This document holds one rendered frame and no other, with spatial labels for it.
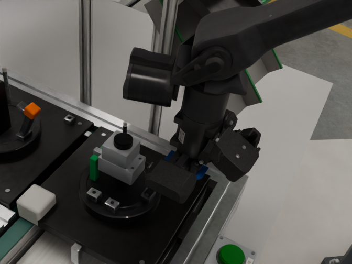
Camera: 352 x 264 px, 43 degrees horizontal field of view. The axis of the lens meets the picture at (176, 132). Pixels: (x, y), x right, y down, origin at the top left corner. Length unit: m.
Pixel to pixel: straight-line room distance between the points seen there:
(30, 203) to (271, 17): 0.47
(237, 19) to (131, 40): 0.88
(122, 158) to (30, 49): 0.69
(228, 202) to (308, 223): 0.22
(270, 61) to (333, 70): 2.11
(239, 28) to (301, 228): 0.56
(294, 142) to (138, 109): 0.39
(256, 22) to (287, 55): 2.67
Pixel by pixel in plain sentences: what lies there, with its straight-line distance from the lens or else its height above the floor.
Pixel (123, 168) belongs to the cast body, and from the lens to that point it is 0.71.
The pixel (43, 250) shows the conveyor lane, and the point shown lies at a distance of 0.79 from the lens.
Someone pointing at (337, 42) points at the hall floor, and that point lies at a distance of 3.52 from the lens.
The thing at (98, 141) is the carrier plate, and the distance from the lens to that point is 0.87.
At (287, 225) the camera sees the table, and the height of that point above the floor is 0.86.
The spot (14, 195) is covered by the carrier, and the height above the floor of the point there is 0.97.
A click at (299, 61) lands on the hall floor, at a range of 3.15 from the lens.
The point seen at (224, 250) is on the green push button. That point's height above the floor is 0.97.
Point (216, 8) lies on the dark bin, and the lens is 0.82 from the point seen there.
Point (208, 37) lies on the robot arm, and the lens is 0.50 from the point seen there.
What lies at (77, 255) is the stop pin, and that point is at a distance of 0.73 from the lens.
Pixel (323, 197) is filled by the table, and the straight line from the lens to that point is 1.04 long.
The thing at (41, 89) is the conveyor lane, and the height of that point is 0.96.
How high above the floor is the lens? 1.58
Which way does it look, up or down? 42 degrees down
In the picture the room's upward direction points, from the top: 10 degrees clockwise
